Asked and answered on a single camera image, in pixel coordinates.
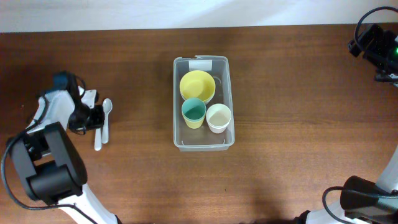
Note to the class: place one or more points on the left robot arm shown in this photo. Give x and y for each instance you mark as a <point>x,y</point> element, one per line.
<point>45,159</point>

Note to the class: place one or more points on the clear plastic container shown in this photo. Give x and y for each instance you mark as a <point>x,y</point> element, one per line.
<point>202,139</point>

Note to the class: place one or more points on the green plastic cup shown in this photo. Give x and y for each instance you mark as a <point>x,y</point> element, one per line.
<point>193,109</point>

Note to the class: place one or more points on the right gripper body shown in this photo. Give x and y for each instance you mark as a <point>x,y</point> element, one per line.
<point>383,53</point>

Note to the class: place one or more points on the yellow plastic cup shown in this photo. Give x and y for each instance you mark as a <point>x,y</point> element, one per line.
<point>194,123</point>

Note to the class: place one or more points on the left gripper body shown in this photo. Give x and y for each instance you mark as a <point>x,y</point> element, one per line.
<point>85,117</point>

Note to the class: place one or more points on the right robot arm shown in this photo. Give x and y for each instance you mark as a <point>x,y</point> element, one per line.
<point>360,200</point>

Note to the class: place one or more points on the grey plastic spoon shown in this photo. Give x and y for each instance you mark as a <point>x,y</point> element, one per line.
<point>107,108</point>

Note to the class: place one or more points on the white plastic cup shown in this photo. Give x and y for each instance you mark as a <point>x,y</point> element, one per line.
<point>218,117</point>

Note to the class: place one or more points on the grey plastic fork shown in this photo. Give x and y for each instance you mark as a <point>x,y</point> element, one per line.
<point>98,140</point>

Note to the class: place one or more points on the yellow plastic bowl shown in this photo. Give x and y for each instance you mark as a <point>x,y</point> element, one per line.
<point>197,84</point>

